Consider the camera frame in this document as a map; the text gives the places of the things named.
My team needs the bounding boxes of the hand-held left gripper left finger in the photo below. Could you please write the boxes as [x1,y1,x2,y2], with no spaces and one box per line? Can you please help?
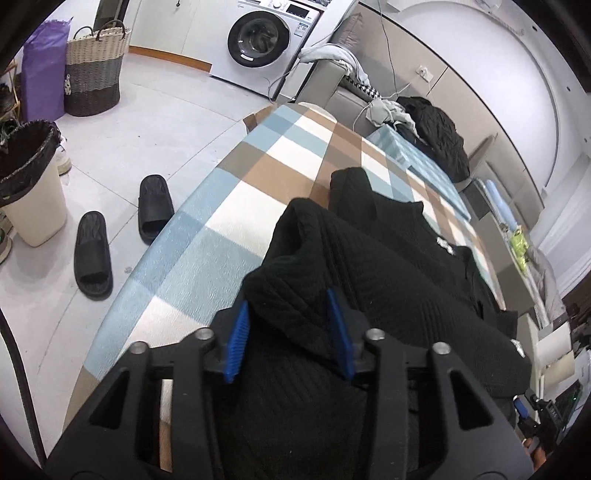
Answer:
[46,300,252,480]

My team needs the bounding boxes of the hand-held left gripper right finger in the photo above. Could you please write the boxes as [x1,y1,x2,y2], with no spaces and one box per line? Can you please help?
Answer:
[325,288,532,480]

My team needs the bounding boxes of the black knit sweater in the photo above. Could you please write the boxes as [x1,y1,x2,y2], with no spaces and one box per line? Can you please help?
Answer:
[217,167,532,480]

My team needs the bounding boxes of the person's right hand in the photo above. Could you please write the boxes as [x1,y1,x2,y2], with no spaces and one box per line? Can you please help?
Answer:
[522,438,551,470]

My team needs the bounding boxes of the white paper roll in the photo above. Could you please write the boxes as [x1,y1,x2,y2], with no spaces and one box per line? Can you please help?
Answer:
[536,323,575,376]

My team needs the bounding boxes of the black slipper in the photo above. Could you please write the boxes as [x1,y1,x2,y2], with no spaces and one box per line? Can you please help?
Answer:
[137,174,175,245]
[74,211,114,301]

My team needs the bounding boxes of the green toy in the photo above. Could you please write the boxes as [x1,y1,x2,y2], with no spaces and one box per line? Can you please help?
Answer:
[508,226,531,271]

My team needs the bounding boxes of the grey low cabinet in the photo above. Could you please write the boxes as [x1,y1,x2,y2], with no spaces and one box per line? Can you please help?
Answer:
[464,182,536,319]

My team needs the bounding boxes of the checked tablecloth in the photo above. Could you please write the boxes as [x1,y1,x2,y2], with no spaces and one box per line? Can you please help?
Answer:
[65,104,506,467]

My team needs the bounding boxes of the light blue checked cloth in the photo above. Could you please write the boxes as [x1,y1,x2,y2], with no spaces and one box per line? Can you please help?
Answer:
[367,124,472,217]

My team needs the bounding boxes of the light blue towel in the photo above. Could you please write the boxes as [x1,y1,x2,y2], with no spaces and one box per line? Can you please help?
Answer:
[485,178,519,232]

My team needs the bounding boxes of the cardboard box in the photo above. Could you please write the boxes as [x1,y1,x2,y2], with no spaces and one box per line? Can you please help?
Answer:
[242,104,278,134]

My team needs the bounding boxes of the black jacket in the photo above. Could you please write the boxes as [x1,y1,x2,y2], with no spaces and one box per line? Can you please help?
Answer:
[396,96,471,183]

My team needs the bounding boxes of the crumpled light grey garment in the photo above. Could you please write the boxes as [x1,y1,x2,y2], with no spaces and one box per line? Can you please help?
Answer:
[365,97,419,139]

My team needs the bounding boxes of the cream trash bin black liner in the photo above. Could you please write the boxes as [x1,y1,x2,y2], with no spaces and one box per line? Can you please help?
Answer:
[0,119,69,247]

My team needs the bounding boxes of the houndstooth pillow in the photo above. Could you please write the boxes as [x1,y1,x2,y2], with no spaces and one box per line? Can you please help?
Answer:
[344,76,384,100]

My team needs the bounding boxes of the white sneaker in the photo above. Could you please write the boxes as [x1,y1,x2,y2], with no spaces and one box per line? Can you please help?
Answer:
[55,134,73,176]

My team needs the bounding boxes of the grey sofa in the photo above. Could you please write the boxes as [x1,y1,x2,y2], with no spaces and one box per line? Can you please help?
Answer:
[277,14,472,185]

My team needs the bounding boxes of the pale grey garment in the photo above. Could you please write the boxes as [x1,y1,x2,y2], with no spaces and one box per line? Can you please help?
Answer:
[298,43,365,84]

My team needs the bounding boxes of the white washing machine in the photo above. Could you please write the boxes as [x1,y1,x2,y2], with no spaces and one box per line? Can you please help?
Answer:
[210,0,321,100]

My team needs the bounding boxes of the woven laundry basket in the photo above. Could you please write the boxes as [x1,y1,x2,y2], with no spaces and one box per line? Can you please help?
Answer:
[65,19,131,117]

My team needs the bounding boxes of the white base cabinet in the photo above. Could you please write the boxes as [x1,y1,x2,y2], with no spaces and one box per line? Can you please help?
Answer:
[129,0,241,72]

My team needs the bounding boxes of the purple bag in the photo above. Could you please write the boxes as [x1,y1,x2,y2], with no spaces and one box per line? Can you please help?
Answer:
[21,17,75,123]

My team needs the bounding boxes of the black cable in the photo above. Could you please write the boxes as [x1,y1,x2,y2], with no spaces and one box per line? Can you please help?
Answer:
[0,309,47,462]

